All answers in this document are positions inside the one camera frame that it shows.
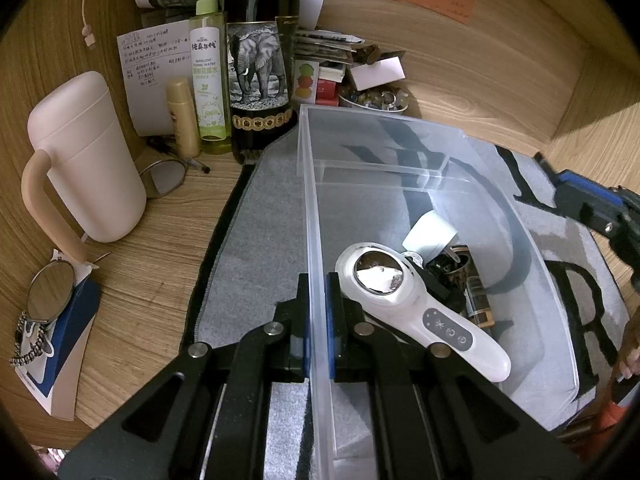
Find handwritten white note paper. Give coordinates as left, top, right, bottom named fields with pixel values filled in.
left=116, top=21, right=193, bottom=137

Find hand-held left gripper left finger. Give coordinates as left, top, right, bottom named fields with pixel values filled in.
left=57, top=272, right=313, bottom=480

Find black carton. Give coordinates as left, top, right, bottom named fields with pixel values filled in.
left=276, top=16, right=301, bottom=106

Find bowl of trinkets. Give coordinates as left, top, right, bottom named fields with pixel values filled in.
left=337, top=85, right=411, bottom=112

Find person's right hand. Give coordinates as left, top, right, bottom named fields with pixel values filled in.
left=616, top=317, right=640, bottom=383

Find black pen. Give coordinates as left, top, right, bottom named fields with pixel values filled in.
left=147, top=137, right=211, bottom=173

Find card with coloured circles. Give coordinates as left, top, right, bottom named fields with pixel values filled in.
left=292, top=57, right=321, bottom=101

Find black plug adapter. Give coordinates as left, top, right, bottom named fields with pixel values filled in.
left=424, top=255, right=467, bottom=312

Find white handheld massager device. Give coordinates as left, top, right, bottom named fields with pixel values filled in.
left=335, top=242, right=512, bottom=383

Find small red box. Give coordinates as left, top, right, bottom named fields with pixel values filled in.
left=315, top=79, right=342, bottom=107

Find dark brown cosmetic tube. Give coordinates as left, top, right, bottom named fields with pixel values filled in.
left=447, top=244, right=496, bottom=328

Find blue and white tissue box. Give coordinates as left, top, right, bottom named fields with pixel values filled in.
left=12, top=262, right=101, bottom=420

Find grey mat with black letters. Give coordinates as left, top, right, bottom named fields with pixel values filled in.
left=180, top=132, right=631, bottom=480

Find white charger plug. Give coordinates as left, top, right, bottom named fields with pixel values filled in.
left=402, top=210, right=459, bottom=262

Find round lens glasses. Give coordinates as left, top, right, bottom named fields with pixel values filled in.
left=139, top=159, right=187, bottom=200
left=26, top=252, right=113, bottom=322

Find dark wine bottle elephant label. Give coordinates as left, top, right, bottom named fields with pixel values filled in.
left=222, top=0, right=301, bottom=165

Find pale pink note card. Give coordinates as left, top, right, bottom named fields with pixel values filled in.
left=350, top=57, right=405, bottom=90

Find white paper sheet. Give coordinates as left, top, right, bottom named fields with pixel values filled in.
left=297, top=0, right=326, bottom=31

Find pink lidded mug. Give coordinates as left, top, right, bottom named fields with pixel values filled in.
left=21, top=71, right=147, bottom=263

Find clear plastic storage bin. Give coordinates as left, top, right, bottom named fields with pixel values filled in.
left=296, top=104, right=581, bottom=480

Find stack of cards and papers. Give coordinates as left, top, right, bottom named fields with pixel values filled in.
left=296, top=30, right=371, bottom=81

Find small yellow bottle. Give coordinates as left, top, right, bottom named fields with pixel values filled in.
left=166, top=76, right=202, bottom=157

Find white cable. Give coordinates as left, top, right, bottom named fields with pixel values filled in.
left=75, top=0, right=97, bottom=50

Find beaded bracelet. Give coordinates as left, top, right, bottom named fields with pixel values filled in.
left=11, top=310, right=51, bottom=366

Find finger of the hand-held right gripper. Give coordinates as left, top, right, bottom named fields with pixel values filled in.
left=554, top=184, right=640, bottom=247
left=535, top=152, right=623, bottom=206

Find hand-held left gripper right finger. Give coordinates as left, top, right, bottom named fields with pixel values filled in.
left=325, top=271, right=586, bottom=480

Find green spray bottle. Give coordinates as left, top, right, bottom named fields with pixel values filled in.
left=189, top=0, right=233, bottom=156

